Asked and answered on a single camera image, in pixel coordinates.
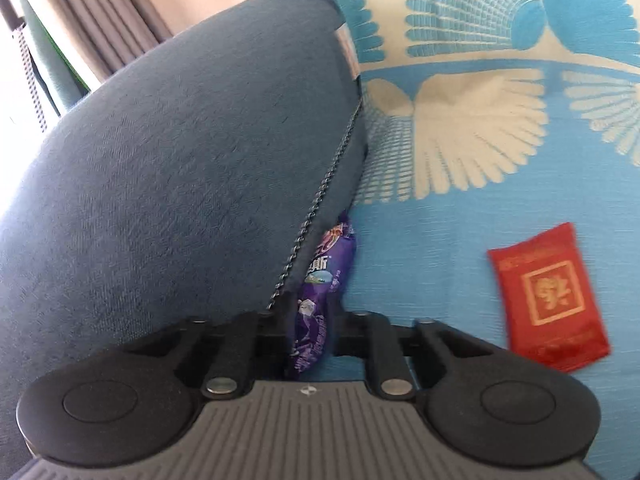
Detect blue fan-print blanket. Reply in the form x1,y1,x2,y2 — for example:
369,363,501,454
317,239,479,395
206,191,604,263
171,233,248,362
300,0,640,476

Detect grey curtain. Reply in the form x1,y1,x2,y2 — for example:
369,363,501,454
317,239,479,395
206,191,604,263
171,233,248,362
27,0,177,83

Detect purple snack packet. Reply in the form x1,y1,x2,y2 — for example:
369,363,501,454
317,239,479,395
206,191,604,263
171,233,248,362
285,210,360,380

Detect blue fabric sofa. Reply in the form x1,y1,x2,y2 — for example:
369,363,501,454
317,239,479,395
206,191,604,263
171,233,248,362
0,0,370,476

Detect red snack packet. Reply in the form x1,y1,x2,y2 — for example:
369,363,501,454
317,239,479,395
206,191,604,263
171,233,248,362
486,221,612,374

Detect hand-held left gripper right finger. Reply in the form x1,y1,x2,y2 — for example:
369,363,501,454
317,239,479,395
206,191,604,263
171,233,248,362
325,310,483,402

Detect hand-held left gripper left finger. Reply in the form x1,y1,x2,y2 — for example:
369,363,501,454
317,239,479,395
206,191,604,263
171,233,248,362
122,310,297,402

